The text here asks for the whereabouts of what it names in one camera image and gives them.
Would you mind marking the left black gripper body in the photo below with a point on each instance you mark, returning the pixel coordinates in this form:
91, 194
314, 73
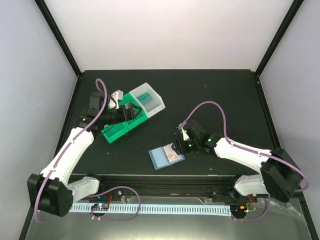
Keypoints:
123, 117

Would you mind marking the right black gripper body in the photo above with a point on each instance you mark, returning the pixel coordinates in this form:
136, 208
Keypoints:
195, 144

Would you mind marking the white card red pattern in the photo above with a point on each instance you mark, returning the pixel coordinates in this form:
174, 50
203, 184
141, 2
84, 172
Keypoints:
171, 155

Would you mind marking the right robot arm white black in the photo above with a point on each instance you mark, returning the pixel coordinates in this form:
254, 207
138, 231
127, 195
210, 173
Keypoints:
277, 173

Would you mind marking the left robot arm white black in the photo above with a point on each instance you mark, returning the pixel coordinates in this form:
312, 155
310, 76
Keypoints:
50, 191

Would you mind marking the teal card in white bin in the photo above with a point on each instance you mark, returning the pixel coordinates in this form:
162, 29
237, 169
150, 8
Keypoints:
145, 98

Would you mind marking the green bin middle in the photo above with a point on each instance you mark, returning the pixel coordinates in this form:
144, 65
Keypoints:
139, 118

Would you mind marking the green bin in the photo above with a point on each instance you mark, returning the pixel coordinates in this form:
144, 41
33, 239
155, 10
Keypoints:
139, 118
114, 132

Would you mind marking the white translucent bin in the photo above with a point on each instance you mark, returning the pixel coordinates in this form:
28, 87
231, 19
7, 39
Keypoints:
150, 101

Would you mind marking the green bin left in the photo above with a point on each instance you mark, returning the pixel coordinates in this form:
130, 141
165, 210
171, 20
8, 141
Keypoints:
114, 132

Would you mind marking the right controller board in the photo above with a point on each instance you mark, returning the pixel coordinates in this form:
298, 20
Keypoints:
239, 209

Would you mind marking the controller board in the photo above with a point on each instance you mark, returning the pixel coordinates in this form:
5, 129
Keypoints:
100, 207
239, 209

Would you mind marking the left controller board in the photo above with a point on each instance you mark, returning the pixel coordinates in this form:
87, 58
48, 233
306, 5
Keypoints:
100, 207

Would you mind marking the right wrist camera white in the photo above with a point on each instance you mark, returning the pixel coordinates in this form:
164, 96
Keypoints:
183, 131

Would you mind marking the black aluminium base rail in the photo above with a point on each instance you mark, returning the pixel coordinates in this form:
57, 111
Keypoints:
166, 185

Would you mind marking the white slotted cable duct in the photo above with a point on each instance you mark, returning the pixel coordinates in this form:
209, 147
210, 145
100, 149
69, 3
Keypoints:
157, 209

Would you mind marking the left frame post black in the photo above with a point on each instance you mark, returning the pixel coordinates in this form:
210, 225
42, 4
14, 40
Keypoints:
49, 19

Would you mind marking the frame post black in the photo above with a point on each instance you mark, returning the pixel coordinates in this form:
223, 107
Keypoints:
49, 19
282, 29

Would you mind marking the right frame post black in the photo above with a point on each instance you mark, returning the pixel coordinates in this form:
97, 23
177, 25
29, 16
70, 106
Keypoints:
282, 29

